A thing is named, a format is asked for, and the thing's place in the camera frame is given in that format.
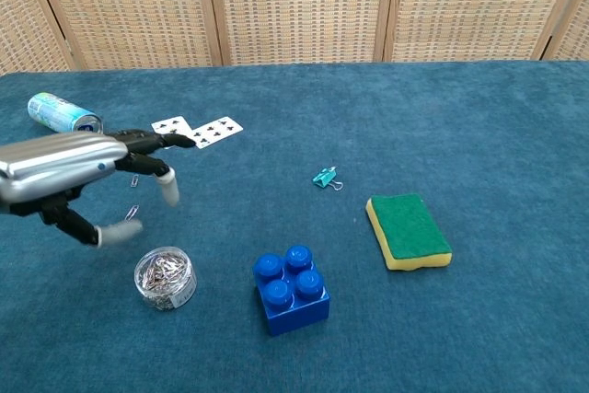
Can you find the blue printed drink can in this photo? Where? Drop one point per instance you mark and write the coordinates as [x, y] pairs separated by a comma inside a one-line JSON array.
[[55, 112]]

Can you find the blue plastic building block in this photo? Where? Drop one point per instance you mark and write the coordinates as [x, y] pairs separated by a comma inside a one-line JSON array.
[[294, 305]]

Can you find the silver paperclip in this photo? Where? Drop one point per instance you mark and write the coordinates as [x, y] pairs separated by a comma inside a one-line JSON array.
[[135, 181], [132, 212]]

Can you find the teal binder clip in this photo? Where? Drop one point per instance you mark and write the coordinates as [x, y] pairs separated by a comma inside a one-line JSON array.
[[323, 177]]

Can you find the green yellow sponge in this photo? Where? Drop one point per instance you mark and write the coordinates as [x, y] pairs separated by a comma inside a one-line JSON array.
[[407, 227]]

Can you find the clear round paperclip container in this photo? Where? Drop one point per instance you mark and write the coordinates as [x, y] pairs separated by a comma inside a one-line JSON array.
[[165, 280]]

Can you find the playing cards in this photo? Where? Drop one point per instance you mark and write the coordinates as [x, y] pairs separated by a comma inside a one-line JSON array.
[[218, 128]]

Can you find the six of clubs card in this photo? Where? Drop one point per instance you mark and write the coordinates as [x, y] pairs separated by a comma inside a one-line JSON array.
[[171, 125]]

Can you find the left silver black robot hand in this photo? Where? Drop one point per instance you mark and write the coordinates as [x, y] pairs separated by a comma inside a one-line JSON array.
[[55, 163]]

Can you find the woven bamboo screen panel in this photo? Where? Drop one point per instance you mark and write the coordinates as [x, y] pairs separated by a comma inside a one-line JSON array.
[[577, 29], [469, 6], [133, 6], [23, 20], [299, 6]]

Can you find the blue carpet table mat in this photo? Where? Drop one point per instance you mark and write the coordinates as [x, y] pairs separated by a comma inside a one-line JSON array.
[[368, 135]]

